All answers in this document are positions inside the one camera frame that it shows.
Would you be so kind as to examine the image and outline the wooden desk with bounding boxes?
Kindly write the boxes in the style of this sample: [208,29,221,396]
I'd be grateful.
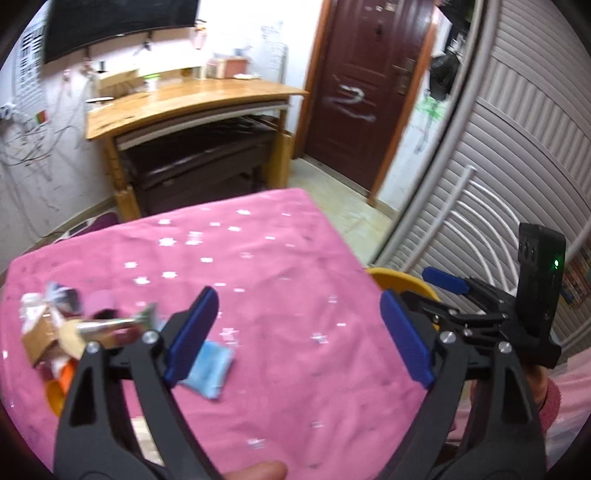
[86,79,308,222]

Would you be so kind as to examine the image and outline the dark bench under desk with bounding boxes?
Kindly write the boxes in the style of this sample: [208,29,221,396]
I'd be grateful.
[121,116,276,216]

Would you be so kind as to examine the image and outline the dark red door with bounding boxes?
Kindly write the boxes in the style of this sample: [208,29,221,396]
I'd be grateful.
[294,1,437,204]

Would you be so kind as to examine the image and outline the black wall television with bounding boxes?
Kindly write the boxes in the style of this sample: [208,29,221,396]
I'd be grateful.
[43,0,199,63]

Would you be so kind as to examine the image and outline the pink star tablecloth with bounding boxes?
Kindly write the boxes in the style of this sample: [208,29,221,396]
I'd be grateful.
[1,189,424,479]

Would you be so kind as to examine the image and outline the person's right hand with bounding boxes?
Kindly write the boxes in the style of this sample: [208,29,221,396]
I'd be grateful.
[522,365,549,410]

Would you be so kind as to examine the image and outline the person's left hand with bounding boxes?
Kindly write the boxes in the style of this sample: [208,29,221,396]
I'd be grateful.
[223,461,287,480]

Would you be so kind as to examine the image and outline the purple floor mat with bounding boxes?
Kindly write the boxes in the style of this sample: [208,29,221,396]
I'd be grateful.
[54,211,119,243]

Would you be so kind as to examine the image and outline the white louvered cabinet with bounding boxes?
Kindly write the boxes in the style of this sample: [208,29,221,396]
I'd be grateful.
[373,0,591,351]

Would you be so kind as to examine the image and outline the eye chart poster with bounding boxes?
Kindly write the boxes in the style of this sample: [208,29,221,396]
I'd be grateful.
[14,21,47,125]

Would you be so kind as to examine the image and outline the light blue tissue packet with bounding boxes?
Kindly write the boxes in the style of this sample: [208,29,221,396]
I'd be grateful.
[182,340,235,401]

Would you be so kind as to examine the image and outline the white power strip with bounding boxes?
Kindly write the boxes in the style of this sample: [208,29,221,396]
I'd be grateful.
[0,102,20,122]

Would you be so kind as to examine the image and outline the pink storage box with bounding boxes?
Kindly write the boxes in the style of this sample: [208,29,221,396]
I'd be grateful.
[206,56,249,79]

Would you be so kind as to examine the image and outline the pink sleeve forearm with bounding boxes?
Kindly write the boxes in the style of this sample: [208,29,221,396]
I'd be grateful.
[537,350,591,462]

